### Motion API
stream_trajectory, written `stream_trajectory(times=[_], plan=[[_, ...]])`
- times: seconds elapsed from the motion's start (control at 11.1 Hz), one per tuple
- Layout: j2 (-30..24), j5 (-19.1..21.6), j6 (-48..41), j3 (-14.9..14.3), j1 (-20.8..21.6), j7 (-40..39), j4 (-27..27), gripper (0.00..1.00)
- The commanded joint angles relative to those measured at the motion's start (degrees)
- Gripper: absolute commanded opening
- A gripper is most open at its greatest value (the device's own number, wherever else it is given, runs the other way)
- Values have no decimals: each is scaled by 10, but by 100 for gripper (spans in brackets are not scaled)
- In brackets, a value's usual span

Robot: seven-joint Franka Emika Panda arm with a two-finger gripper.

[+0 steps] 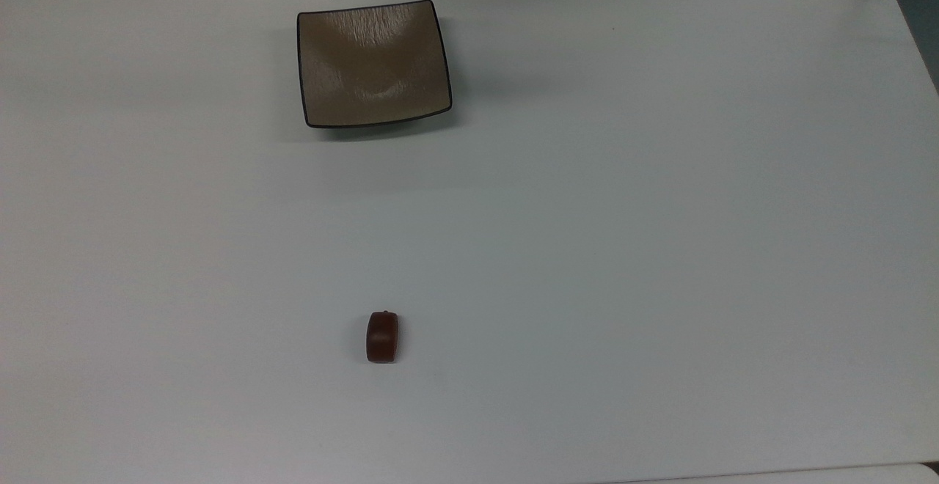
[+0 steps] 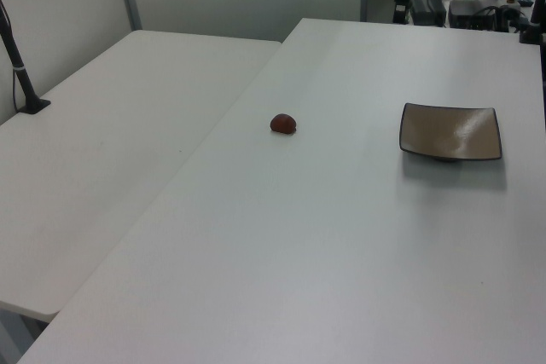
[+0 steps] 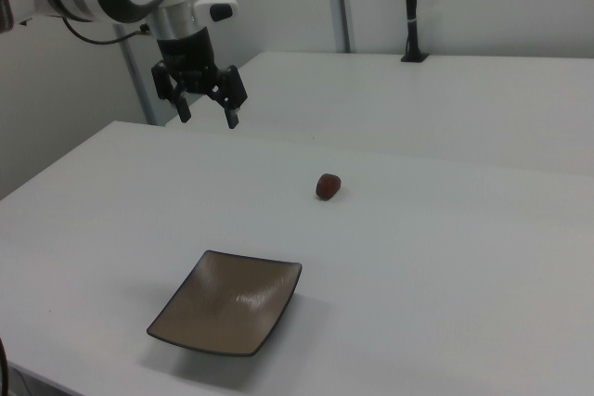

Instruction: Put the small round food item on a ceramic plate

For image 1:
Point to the square brown ceramic plate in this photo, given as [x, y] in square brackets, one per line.
[374, 62]

